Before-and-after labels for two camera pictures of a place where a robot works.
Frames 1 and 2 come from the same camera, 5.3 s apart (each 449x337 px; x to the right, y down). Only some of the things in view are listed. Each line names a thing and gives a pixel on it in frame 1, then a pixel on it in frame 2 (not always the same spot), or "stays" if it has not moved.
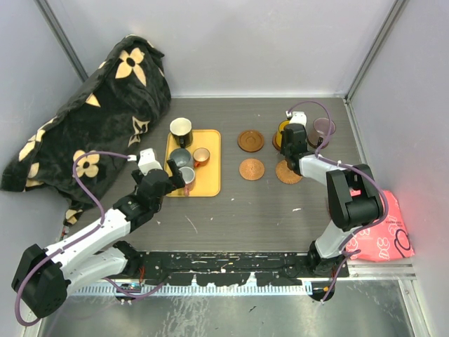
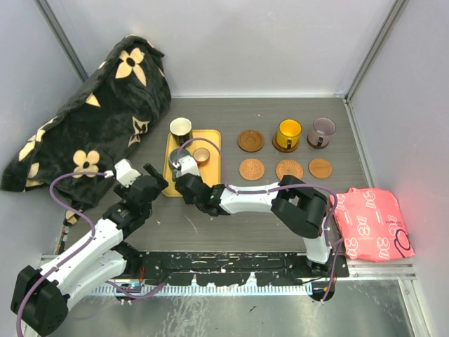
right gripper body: (284, 149) -> (199, 203)
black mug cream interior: (181, 129) stays
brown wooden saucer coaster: (250, 140) stays
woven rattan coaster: (252, 169) stays
